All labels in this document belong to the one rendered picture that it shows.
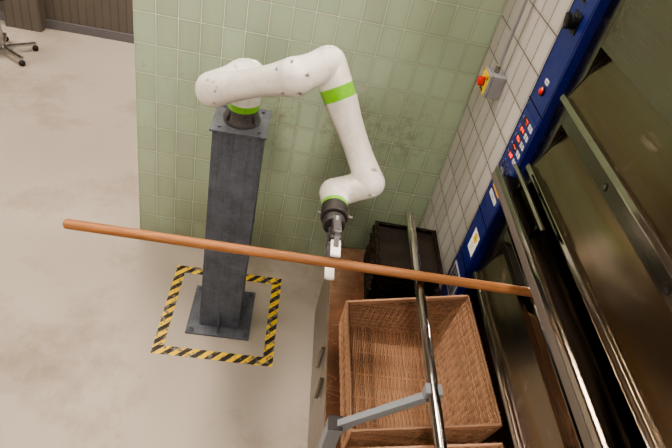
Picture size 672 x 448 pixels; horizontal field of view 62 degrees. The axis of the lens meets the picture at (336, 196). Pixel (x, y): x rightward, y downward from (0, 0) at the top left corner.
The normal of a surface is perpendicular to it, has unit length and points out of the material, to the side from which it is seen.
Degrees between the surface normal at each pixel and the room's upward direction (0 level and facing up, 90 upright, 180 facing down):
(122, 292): 0
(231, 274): 90
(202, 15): 90
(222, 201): 90
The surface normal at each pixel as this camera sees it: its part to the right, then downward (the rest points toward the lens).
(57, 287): 0.19, -0.77
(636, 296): -0.86, -0.41
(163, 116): -0.02, 0.62
